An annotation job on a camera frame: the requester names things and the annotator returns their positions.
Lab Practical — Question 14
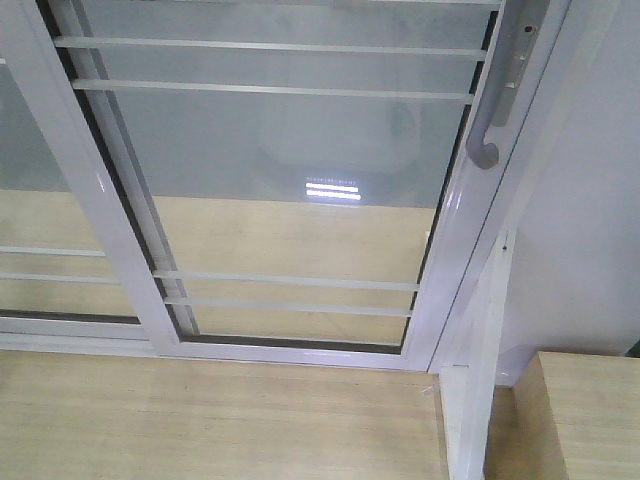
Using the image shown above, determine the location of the white framed sliding glass door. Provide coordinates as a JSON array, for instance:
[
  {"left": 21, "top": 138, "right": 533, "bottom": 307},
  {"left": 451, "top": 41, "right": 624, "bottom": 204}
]
[{"left": 0, "top": 0, "right": 571, "bottom": 372}]

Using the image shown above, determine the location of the white wall panel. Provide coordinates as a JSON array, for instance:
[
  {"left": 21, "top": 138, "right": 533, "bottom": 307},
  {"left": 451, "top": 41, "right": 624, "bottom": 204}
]
[{"left": 497, "top": 1, "right": 639, "bottom": 385}]

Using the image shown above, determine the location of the grey metal door handle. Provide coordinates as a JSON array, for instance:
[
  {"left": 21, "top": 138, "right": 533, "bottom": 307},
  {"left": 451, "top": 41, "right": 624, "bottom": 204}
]
[{"left": 466, "top": 0, "right": 525, "bottom": 170}]

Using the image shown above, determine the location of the light wooden box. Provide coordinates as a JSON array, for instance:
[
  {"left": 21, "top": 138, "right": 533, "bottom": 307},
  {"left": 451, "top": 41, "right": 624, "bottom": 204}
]
[{"left": 514, "top": 352, "right": 639, "bottom": 479}]

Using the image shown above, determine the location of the white door frame post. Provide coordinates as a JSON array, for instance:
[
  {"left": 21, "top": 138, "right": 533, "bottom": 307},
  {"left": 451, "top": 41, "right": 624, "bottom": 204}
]
[{"left": 407, "top": 1, "right": 621, "bottom": 373}]

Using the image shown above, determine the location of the metal door lock plate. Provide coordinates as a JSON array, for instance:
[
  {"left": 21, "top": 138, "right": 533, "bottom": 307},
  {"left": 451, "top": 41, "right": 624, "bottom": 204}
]
[{"left": 492, "top": 0, "right": 549, "bottom": 127}]

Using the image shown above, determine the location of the fixed white glass door panel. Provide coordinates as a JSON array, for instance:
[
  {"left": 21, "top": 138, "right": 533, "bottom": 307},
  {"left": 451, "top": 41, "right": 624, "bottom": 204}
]
[{"left": 1, "top": 1, "right": 177, "bottom": 355}]

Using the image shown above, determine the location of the light wooden base platform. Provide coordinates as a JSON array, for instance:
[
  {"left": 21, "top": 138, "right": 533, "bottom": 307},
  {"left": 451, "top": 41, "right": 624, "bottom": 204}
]
[{"left": 0, "top": 189, "right": 526, "bottom": 480}]

